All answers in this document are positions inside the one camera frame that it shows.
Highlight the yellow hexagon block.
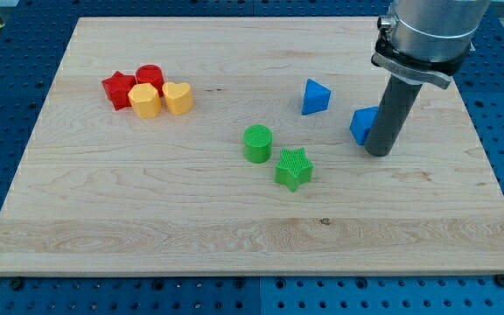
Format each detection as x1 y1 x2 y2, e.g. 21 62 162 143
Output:
128 83 161 119

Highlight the blue cube block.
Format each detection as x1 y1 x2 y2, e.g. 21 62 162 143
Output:
349 107 379 145

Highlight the green cylinder block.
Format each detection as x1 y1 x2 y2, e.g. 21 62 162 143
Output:
243 124 273 164

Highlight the blue triangular prism block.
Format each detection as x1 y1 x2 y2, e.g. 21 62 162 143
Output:
301 79 332 116

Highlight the light wooden board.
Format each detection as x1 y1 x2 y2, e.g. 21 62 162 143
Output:
0 17 504 277

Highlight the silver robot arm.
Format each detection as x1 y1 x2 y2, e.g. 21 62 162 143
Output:
371 0 490 89

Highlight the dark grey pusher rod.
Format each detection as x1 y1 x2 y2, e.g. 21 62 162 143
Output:
364 76 422 157

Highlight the red star block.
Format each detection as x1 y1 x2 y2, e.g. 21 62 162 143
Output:
101 71 137 110

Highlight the yellow heart block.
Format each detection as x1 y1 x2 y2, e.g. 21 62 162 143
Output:
162 81 193 115

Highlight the red cylinder block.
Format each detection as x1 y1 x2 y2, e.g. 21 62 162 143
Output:
136 64 165 97

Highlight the green star block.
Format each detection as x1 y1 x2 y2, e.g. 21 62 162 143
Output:
274 148 314 192

